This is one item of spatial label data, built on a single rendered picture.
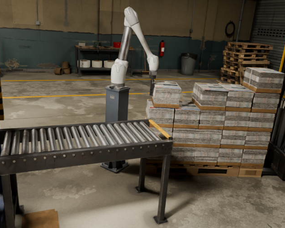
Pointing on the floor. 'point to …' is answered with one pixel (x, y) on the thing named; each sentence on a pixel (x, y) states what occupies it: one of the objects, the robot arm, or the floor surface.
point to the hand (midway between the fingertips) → (151, 92)
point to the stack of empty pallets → (238, 54)
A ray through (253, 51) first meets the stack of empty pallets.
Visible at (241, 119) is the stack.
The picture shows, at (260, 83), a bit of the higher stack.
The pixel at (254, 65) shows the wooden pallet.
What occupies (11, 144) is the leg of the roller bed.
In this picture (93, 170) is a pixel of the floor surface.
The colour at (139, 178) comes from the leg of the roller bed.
